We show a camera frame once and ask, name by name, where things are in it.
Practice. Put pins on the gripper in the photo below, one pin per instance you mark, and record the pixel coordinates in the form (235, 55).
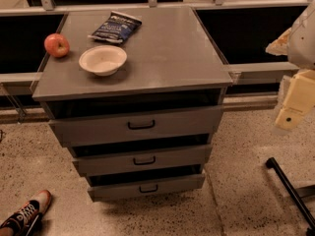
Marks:
(303, 41)

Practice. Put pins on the grey drawer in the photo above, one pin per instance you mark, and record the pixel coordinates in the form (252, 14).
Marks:
(142, 160)
(146, 188)
(127, 127)

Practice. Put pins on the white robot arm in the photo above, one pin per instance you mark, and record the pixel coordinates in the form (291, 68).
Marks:
(298, 44)

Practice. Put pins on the grey drawer cabinet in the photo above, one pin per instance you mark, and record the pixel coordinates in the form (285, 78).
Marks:
(170, 65)

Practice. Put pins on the grey top drawer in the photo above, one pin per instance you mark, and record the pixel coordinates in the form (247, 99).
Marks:
(127, 127)

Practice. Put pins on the grey bottom drawer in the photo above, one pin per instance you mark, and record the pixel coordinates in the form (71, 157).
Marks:
(146, 188)

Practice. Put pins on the black chair leg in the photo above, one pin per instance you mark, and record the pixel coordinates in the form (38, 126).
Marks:
(296, 195)

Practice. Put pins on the blue chip bag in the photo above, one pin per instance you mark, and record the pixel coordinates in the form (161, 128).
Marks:
(117, 28)

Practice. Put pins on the white bowl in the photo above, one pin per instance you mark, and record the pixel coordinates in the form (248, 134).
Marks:
(103, 60)

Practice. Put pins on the red apple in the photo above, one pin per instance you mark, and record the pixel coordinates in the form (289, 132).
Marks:
(57, 45)

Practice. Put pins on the grey metal railing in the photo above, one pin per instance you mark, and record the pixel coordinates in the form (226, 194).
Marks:
(238, 32)

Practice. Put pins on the red black sneaker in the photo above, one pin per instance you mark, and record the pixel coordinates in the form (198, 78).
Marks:
(17, 223)

